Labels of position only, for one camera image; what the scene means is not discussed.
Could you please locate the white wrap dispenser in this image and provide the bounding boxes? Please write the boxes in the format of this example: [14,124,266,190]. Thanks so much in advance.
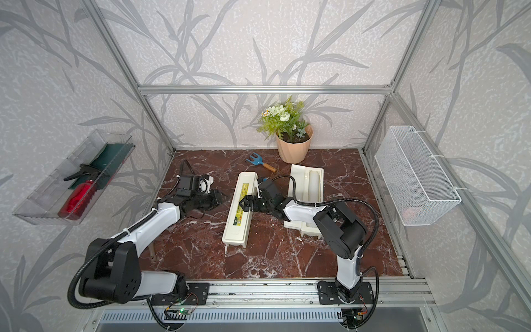
[222,172,258,248]
[283,165,324,239]

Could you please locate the plastic wrap roll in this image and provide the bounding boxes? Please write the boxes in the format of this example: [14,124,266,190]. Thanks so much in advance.
[307,170,320,203]

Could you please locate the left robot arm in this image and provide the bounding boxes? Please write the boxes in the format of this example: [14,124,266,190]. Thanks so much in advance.
[67,173,223,309]

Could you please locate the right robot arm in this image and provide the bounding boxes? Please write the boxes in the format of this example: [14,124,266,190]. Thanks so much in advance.
[239,177,380,304]

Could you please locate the blue garden hand rake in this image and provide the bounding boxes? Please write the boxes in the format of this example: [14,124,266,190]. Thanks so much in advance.
[247,152,277,173]

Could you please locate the brown plastic scoop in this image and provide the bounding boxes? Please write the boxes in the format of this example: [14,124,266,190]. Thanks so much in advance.
[147,242,157,263]

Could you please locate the potted green plant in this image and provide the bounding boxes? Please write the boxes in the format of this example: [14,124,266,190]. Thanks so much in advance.
[257,96,313,164]

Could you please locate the red spray bottle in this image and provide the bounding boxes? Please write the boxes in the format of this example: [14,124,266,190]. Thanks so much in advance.
[58,180,97,221]

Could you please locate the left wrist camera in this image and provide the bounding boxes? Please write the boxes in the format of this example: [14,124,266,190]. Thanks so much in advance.
[196,174,214,195]

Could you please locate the clear plastic wall tray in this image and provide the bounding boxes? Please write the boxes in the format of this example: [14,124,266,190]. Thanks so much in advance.
[13,130,135,225]

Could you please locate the white wire mesh basket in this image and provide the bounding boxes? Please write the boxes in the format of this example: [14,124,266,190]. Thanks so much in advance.
[375,125,462,227]

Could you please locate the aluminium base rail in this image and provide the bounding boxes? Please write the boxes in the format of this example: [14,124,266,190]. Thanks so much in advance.
[86,279,437,311]

